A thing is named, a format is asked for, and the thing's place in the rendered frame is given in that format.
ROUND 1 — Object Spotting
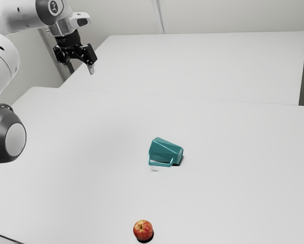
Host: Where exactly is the red apple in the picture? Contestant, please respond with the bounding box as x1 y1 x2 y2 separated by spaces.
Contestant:
133 219 154 240

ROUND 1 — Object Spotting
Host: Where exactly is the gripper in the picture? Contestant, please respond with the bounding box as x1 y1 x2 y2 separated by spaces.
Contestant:
52 30 98 75

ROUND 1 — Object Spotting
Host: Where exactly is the teal faceted mug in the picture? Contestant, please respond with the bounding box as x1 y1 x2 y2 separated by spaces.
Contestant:
147 136 185 169

